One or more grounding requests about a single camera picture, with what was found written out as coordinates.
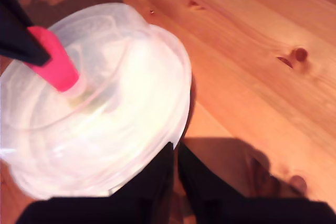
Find clear plastic dome pink handle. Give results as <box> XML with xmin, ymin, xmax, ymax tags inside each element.
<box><xmin>0</xmin><ymin>2</ymin><xmax>194</xmax><ymax>200</ymax></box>

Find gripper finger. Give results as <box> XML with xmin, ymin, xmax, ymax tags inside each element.
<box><xmin>180</xmin><ymin>142</ymin><xmax>250</xmax><ymax>209</ymax></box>
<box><xmin>0</xmin><ymin>0</ymin><xmax>34</xmax><ymax>29</ymax></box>
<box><xmin>112</xmin><ymin>141</ymin><xmax>175</xmax><ymax>209</ymax></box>
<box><xmin>0</xmin><ymin>1</ymin><xmax>50</xmax><ymax>66</ymax></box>

